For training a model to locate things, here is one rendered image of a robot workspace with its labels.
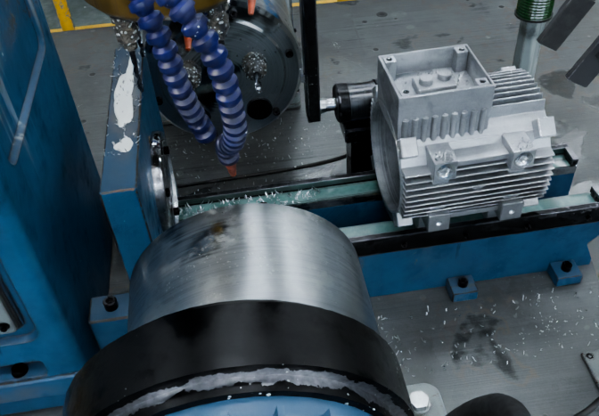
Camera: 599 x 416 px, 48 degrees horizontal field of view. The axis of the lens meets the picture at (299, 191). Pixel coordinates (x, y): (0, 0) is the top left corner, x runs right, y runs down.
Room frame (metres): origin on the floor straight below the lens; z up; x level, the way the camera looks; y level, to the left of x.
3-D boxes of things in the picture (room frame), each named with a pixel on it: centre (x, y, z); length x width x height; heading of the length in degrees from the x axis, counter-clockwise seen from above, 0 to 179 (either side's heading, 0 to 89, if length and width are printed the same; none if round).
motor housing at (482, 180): (0.72, -0.22, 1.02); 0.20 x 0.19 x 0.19; 97
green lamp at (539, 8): (1.04, -0.42, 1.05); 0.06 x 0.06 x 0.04
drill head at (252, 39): (1.02, 0.12, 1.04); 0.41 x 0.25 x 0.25; 6
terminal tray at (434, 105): (0.72, -0.18, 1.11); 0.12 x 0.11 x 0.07; 97
